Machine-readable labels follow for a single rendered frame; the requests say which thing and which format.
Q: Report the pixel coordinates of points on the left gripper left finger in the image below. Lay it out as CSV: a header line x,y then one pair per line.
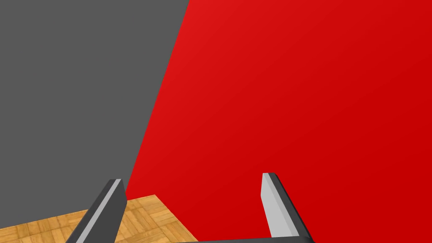
x,y
101,216

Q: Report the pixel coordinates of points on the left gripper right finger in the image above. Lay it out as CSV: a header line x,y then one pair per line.
x,y
278,212

